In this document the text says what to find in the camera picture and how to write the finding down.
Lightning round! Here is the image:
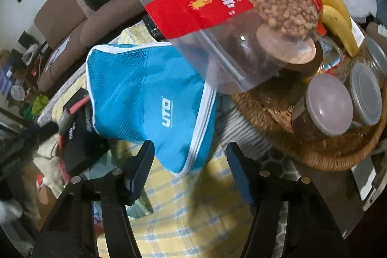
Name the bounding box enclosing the black box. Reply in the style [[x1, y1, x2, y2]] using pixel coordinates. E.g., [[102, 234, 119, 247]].
[[57, 87, 111, 175]]

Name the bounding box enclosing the plastic jar with clear lid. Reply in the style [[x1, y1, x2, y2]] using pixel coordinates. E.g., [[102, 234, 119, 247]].
[[361, 36, 387, 80], [345, 61, 383, 125]]

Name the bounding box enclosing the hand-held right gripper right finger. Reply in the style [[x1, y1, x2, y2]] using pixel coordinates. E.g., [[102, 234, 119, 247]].
[[226, 141, 351, 258]]

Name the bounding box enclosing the wicker basket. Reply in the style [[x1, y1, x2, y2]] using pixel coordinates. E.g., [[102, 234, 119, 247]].
[[231, 43, 387, 172]]

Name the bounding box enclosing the brown-filled jar with clear lid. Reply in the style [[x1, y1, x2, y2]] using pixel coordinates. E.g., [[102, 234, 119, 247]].
[[291, 74, 354, 142]]

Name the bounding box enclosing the clear peanut bag red label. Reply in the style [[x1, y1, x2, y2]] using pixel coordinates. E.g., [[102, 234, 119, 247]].
[[135, 0, 323, 95]]

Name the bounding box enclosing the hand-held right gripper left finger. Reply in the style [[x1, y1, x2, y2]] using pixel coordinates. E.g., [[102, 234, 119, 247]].
[[32, 140, 156, 258]]

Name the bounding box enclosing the grey honeycomb table mat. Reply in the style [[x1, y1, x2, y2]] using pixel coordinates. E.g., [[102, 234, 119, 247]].
[[255, 147, 301, 246]]

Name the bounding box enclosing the dark glossy desktop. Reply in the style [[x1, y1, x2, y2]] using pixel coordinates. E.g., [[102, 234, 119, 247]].
[[290, 155, 375, 234]]

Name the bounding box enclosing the grey ribbed table cover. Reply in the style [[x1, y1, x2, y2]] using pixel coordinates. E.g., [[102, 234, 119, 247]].
[[215, 95, 263, 156]]

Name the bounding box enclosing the yellow checkered cloth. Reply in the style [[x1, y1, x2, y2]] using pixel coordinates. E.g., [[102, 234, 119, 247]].
[[50, 21, 254, 258]]

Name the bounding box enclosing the white paper sheet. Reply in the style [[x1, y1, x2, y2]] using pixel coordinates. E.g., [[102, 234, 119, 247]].
[[45, 36, 71, 69]]

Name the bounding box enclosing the brown jar with wooden lid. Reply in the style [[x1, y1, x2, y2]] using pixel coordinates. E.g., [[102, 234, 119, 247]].
[[257, 25, 324, 77]]

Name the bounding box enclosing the bright green bag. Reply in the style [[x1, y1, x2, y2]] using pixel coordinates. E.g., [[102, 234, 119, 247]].
[[32, 95, 50, 116]]

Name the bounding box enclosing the brown sofa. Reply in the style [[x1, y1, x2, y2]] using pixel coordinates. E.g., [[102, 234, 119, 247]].
[[34, 0, 209, 92]]

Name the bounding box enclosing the blue mesh pouch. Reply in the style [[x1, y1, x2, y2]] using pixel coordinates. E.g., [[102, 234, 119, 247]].
[[86, 43, 218, 177]]

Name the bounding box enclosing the clear plastic wrapper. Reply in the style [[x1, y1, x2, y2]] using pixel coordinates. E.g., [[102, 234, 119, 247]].
[[317, 37, 345, 71]]

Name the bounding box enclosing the black remote control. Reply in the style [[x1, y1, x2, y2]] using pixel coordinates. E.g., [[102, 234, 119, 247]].
[[142, 15, 165, 42]]

